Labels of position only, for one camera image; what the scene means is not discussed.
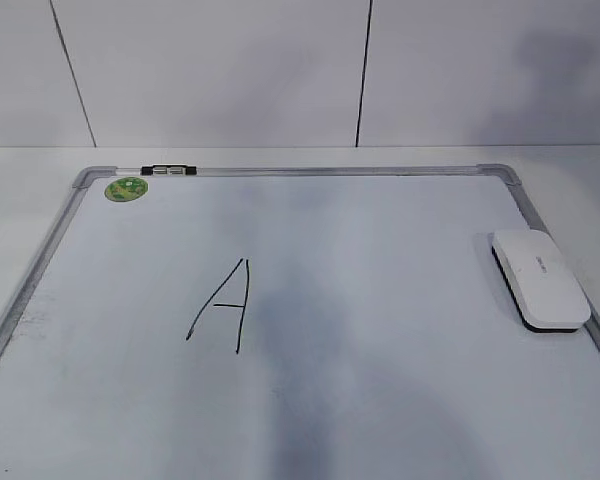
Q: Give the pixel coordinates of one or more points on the white board with grey frame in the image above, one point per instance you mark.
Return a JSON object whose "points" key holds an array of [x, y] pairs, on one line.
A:
{"points": [[290, 324]]}

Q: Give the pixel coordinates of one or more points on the black silver hanging clip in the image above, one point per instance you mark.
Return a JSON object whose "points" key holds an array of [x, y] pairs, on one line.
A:
{"points": [[168, 170]]}

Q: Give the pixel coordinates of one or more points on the white board eraser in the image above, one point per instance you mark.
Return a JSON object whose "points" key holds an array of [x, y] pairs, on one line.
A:
{"points": [[545, 290]]}

